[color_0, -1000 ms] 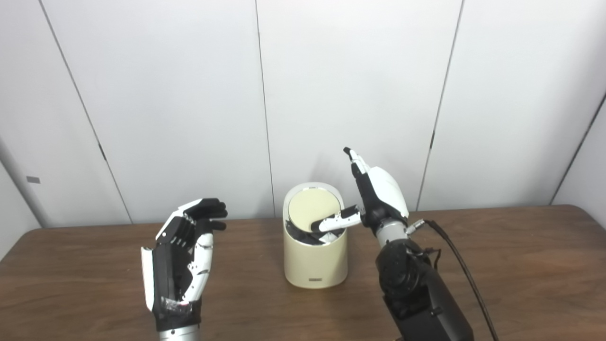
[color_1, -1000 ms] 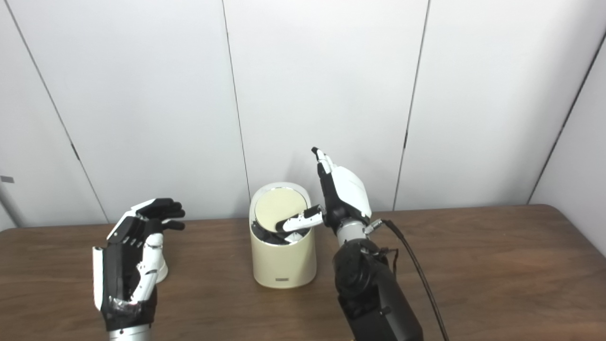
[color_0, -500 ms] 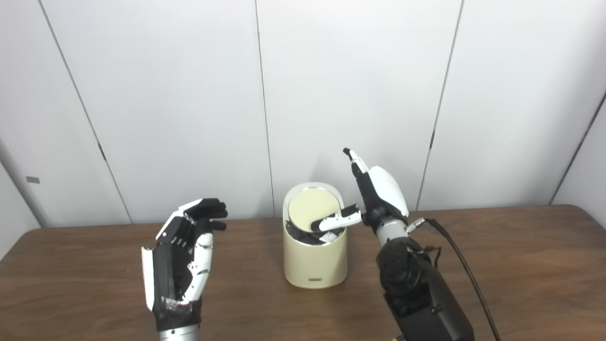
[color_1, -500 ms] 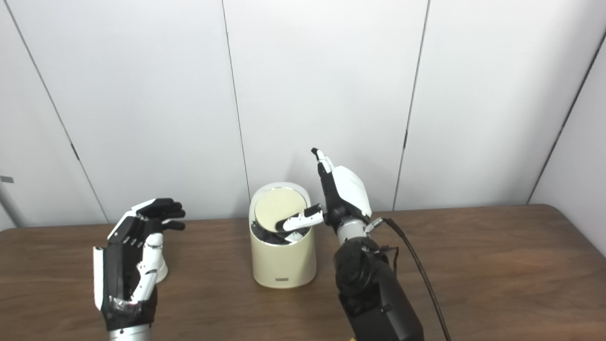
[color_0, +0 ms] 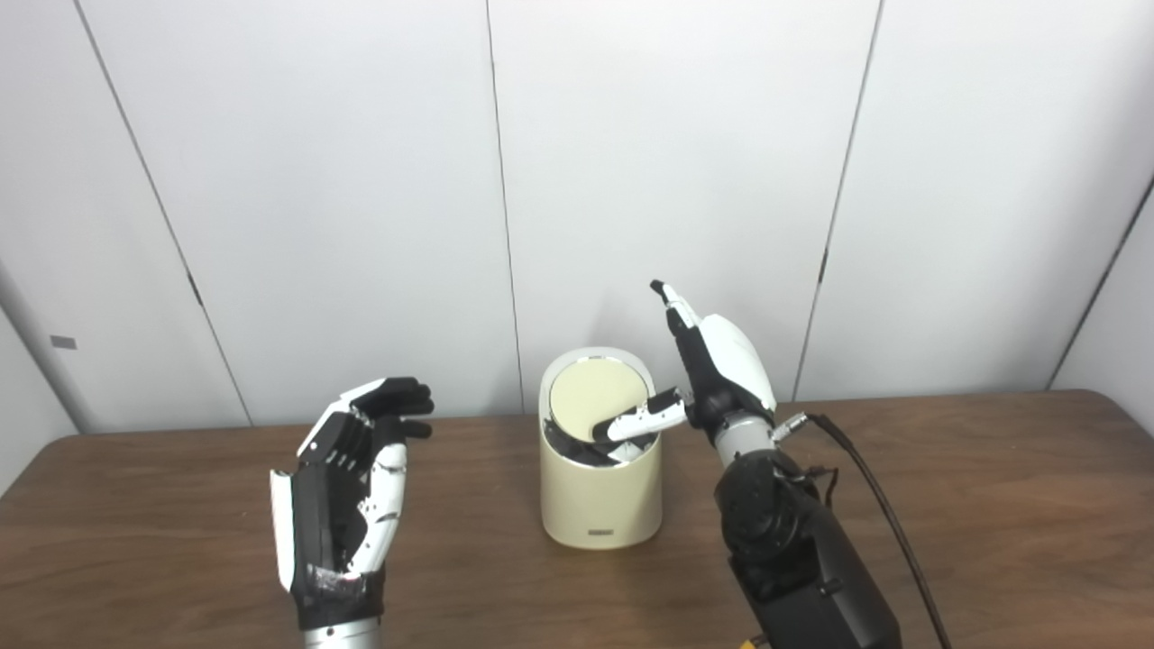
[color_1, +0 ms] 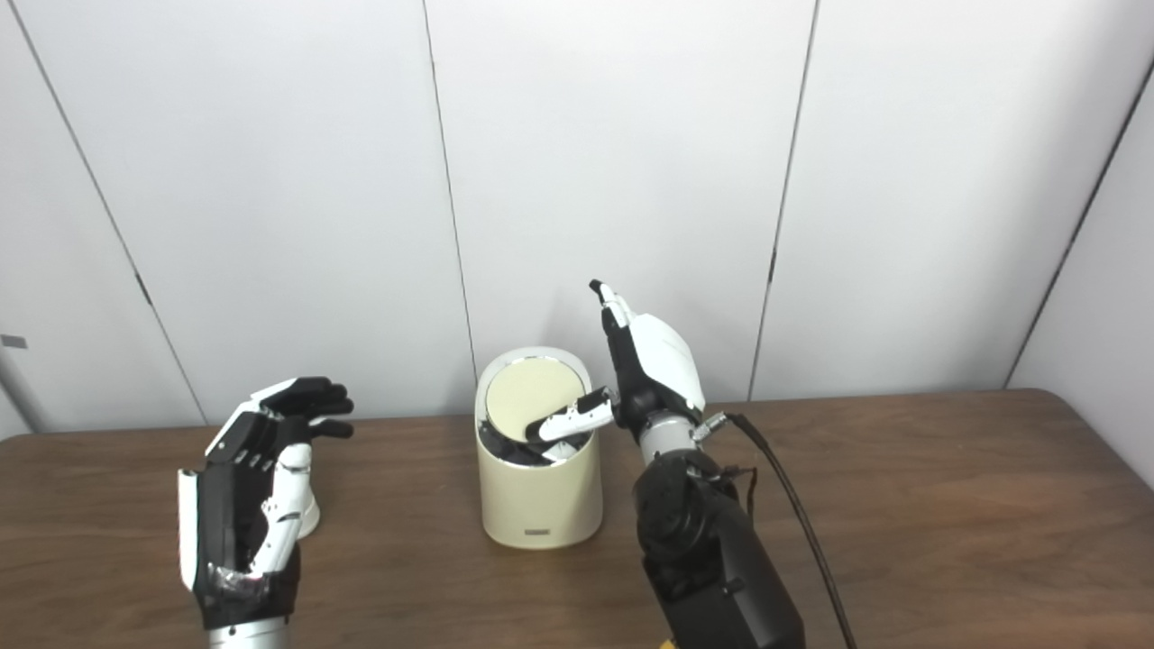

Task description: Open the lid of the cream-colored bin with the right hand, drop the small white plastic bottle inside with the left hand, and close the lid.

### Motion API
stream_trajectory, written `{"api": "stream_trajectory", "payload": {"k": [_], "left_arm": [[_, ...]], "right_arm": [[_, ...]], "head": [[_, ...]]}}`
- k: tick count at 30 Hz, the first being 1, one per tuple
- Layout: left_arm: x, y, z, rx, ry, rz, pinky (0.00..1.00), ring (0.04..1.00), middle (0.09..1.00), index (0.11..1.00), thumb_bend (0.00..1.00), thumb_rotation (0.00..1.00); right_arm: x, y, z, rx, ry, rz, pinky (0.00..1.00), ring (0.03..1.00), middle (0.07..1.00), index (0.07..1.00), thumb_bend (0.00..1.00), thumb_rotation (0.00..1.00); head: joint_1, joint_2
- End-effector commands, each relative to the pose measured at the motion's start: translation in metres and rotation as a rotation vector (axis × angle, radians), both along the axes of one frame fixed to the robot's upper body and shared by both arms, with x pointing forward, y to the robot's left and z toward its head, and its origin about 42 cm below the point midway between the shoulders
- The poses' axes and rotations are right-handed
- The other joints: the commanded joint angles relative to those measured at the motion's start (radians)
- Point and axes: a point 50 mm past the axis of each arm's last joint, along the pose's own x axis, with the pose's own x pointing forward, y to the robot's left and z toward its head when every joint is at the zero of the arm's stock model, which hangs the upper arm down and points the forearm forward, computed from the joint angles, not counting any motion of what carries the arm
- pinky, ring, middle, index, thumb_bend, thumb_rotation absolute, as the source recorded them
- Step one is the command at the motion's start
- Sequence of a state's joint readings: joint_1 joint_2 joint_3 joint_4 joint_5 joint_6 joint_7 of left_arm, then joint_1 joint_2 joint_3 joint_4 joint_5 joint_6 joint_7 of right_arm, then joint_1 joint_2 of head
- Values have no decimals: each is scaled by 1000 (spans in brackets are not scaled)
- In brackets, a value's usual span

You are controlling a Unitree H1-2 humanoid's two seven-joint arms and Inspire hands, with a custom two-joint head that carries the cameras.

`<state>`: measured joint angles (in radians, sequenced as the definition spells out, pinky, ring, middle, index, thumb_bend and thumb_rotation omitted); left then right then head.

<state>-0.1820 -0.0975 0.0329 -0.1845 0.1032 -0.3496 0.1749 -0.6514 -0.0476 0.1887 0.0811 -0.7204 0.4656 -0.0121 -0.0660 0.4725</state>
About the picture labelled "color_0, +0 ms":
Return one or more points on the round cream bin lid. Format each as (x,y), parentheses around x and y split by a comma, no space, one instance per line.
(590,392)

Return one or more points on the cream-colored cylindrical bin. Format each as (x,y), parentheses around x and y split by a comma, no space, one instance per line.
(599,496)

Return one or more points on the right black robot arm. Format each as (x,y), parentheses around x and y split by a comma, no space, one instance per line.
(793,559)

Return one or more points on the small grey wall label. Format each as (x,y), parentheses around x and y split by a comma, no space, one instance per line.
(63,342)

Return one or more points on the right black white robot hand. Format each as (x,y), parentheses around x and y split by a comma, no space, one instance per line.
(730,361)

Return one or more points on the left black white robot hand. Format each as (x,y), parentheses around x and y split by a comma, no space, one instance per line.
(325,532)

